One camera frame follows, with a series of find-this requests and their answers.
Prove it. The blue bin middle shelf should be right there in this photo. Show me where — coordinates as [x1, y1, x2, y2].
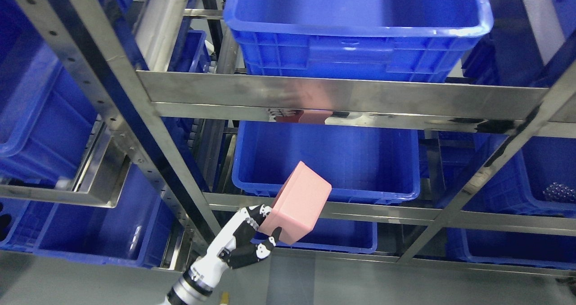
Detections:
[232, 121, 420, 205]

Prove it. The blue bin bottom left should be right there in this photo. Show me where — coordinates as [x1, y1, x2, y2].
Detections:
[1, 165, 175, 268]

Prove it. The blue bin shelf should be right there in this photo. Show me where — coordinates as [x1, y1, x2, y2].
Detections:
[232, 121, 420, 205]
[0, 0, 97, 186]
[439, 131, 576, 218]

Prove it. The blue bin bottom right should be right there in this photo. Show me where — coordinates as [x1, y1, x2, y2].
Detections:
[445, 229, 576, 270]

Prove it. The blue bin bottom centre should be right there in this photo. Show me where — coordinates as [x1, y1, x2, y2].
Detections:
[276, 218, 377, 254]

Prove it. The large blue bin top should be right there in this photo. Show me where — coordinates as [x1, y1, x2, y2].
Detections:
[223, 0, 494, 82]

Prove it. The blue bin right shelf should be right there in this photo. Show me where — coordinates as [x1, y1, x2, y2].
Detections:
[439, 131, 576, 218]

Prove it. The blue bin left shelf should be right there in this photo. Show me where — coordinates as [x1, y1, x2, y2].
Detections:
[0, 0, 97, 186]

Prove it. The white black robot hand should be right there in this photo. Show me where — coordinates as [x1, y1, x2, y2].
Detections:
[163, 204, 282, 305]

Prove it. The steel shelf rack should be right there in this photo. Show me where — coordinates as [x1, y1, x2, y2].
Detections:
[1, 0, 575, 278]

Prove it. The pink plastic storage box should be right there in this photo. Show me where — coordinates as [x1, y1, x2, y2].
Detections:
[258, 161, 333, 244]

